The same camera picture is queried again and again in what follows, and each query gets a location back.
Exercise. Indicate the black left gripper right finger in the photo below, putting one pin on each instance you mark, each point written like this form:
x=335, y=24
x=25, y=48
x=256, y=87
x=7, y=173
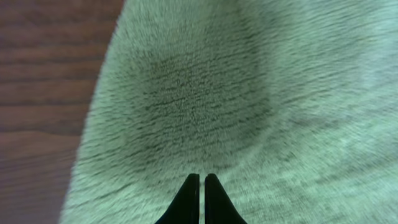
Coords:
x=219, y=209

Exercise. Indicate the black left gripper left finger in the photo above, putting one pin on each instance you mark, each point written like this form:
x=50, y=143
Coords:
x=184, y=208

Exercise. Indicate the light green cloth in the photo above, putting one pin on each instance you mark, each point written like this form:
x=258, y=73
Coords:
x=292, y=104

